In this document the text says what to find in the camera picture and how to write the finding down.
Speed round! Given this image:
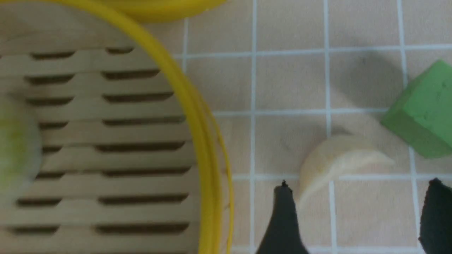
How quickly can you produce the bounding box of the green dumpling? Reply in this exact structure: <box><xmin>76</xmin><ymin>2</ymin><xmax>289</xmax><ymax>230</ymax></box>
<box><xmin>0</xmin><ymin>95</ymin><xmax>43</xmax><ymax>204</ymax></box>

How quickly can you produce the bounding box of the yellow-rimmed bamboo steamer tray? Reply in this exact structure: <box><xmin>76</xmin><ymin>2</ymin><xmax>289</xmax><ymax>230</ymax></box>
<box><xmin>1</xmin><ymin>0</ymin><xmax>234</xmax><ymax>254</ymax></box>

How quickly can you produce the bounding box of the checkered beige tablecloth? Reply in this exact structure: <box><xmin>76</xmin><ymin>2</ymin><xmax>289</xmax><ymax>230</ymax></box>
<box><xmin>145</xmin><ymin>0</ymin><xmax>451</xmax><ymax>254</ymax></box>

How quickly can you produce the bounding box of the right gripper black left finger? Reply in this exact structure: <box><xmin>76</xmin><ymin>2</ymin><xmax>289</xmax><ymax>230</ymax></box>
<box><xmin>256</xmin><ymin>180</ymin><xmax>308</xmax><ymax>254</ymax></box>

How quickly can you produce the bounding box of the woven bamboo steamer lid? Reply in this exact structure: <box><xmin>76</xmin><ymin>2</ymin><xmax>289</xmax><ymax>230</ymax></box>
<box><xmin>100</xmin><ymin>0</ymin><xmax>226</xmax><ymax>23</ymax></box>

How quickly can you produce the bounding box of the white dumpling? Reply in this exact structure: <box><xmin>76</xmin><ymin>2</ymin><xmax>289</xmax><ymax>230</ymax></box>
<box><xmin>297</xmin><ymin>134</ymin><xmax>394</xmax><ymax>208</ymax></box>

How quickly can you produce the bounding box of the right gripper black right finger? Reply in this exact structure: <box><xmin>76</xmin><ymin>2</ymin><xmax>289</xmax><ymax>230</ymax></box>
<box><xmin>418</xmin><ymin>177</ymin><xmax>452</xmax><ymax>254</ymax></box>

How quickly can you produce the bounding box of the green foam cube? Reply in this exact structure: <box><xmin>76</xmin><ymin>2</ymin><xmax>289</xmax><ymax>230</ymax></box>
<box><xmin>381</xmin><ymin>60</ymin><xmax>452</xmax><ymax>159</ymax></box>

